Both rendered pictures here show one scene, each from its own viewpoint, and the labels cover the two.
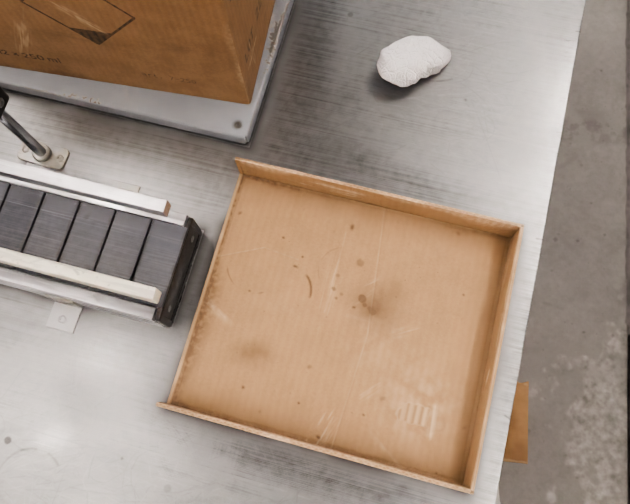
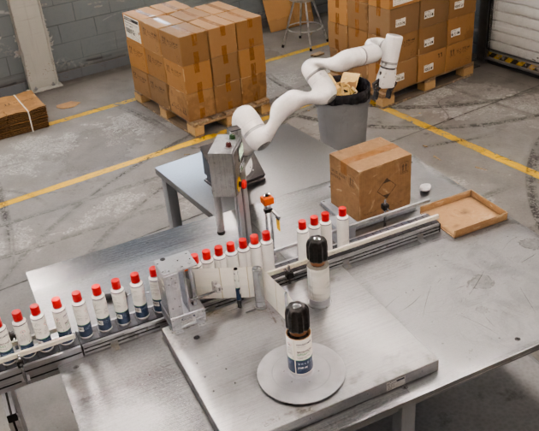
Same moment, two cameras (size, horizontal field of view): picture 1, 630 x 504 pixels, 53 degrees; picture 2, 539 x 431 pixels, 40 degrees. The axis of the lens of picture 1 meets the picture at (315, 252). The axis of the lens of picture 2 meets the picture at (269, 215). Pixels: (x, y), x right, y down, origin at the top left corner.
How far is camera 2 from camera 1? 3.22 m
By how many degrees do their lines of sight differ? 49
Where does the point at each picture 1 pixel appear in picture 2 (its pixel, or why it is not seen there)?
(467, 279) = (472, 203)
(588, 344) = not seen: hidden behind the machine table
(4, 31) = (369, 205)
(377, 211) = (447, 204)
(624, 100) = not seen: hidden behind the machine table
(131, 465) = (459, 245)
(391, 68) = (424, 187)
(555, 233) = not seen: hidden behind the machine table
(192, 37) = (404, 185)
